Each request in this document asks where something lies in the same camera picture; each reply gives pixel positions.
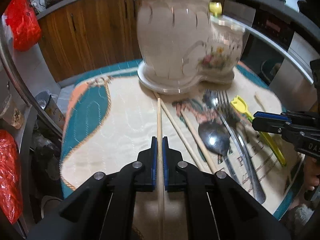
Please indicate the cream floral ceramic utensil holder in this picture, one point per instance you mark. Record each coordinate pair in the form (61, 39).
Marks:
(182, 43)

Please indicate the oven with steel handle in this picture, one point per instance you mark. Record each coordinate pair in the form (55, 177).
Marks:
(277, 54)

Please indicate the person's right hand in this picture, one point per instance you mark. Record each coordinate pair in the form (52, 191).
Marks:
(311, 173)

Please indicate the plastic cup with liquid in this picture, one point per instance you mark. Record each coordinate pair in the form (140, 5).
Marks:
(10, 113)

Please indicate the red plastic bag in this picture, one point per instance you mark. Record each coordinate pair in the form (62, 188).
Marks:
(11, 196)
(22, 20)

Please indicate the wooden chopstick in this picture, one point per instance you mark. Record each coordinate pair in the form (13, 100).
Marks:
(200, 143)
(180, 134)
(160, 176)

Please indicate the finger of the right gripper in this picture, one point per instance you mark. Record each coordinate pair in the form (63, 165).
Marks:
(269, 125)
(281, 117)

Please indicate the printed horse table mat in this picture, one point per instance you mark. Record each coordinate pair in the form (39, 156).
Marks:
(111, 118)

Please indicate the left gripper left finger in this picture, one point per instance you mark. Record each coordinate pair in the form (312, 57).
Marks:
(119, 190)

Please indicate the wooden kitchen cabinet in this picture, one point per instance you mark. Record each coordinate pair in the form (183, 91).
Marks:
(83, 35)

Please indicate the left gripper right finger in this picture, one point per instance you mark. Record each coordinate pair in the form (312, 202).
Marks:
(193, 214)

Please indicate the red plastic bag upper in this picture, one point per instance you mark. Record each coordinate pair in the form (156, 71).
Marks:
(22, 20)

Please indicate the yellow tulip utensil in holder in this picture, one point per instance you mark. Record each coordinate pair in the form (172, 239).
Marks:
(215, 8)

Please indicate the large steel spoon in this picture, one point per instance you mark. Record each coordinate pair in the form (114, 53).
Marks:
(216, 139)

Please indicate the red plastic bag lower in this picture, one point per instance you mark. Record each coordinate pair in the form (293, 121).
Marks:
(11, 196)

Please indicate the steel fork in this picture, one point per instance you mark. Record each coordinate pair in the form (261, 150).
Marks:
(258, 192)

